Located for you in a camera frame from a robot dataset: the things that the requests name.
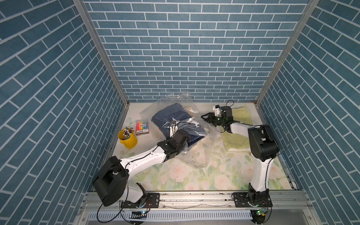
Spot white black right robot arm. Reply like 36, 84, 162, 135
201, 107, 280, 207

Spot pencils bundle in cup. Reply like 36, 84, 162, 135
122, 127, 133, 140

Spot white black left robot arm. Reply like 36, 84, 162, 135
93, 129, 190, 207

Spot navy blue star blanket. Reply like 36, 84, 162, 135
151, 103, 207, 147

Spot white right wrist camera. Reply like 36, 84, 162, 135
213, 105, 222, 117

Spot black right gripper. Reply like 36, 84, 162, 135
202, 113, 225, 128

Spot aluminium corner post right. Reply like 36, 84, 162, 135
254, 0, 320, 108

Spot clear plastic vacuum bag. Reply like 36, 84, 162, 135
140, 93, 218, 168

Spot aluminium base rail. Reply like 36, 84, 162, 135
74, 190, 321, 225

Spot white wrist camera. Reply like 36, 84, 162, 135
213, 105, 222, 117
169, 120, 178, 134

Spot aluminium corner post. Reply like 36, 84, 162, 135
73, 0, 129, 107
254, 0, 320, 108

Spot highlighter pen pack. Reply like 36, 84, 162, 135
135, 119, 150, 136

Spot aluminium corner post left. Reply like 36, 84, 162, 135
73, 0, 129, 107

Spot pale yellow fleece blanket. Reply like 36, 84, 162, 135
222, 106, 253, 152

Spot yellow pen cup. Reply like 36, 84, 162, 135
118, 127, 138, 149

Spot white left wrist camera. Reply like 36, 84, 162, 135
169, 120, 178, 134

